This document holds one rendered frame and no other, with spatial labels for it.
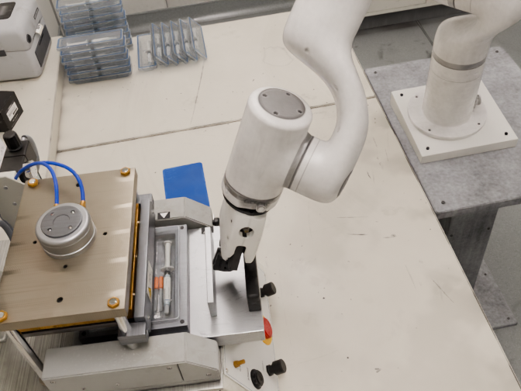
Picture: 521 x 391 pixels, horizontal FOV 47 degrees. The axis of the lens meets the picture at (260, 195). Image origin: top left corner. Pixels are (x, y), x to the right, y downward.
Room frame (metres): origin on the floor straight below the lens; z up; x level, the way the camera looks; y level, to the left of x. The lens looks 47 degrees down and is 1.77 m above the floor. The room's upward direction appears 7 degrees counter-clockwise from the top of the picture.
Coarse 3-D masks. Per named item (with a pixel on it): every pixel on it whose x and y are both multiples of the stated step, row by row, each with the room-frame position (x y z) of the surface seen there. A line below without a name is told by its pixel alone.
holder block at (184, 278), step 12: (180, 228) 0.68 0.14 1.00; (180, 240) 0.65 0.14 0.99; (180, 252) 0.63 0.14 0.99; (180, 264) 0.60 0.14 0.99; (180, 276) 0.58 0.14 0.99; (180, 288) 0.55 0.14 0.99; (180, 300) 0.53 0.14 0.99; (180, 312) 0.51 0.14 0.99; (156, 324) 0.49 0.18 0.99; (168, 324) 0.49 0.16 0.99; (180, 324) 0.49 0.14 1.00; (84, 336) 0.49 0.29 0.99; (96, 336) 0.49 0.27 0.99; (108, 336) 0.49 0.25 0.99
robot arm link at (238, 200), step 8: (224, 176) 0.59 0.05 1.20; (224, 184) 0.58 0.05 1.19; (224, 192) 0.57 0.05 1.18; (232, 192) 0.56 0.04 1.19; (232, 200) 0.56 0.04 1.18; (240, 200) 0.55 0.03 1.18; (248, 200) 0.55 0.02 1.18; (256, 200) 0.55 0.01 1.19; (264, 200) 0.55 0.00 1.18; (272, 200) 0.55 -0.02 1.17; (248, 208) 0.55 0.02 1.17; (256, 208) 0.54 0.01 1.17; (264, 208) 0.54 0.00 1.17
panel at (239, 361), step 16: (272, 336) 0.59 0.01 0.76; (224, 352) 0.47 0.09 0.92; (240, 352) 0.50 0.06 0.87; (256, 352) 0.52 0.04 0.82; (272, 352) 0.55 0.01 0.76; (224, 368) 0.45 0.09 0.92; (240, 368) 0.47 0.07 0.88; (256, 368) 0.49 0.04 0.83; (240, 384) 0.44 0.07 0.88; (272, 384) 0.48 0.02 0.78
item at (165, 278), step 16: (160, 240) 0.65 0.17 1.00; (176, 240) 0.64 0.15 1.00; (160, 256) 0.62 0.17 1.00; (176, 256) 0.61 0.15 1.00; (160, 272) 0.58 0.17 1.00; (176, 272) 0.58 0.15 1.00; (160, 288) 0.55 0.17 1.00; (176, 288) 0.55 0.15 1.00; (160, 304) 0.52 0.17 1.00; (176, 304) 0.52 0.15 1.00
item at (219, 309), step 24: (192, 240) 0.67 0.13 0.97; (216, 240) 0.66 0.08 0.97; (192, 264) 0.62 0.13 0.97; (240, 264) 0.61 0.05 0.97; (192, 288) 0.57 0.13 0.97; (216, 288) 0.56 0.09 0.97; (240, 288) 0.56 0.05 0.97; (192, 312) 0.52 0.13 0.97; (216, 312) 0.51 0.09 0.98; (240, 312) 0.51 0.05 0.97; (216, 336) 0.48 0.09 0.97; (240, 336) 0.48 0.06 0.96; (264, 336) 0.48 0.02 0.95
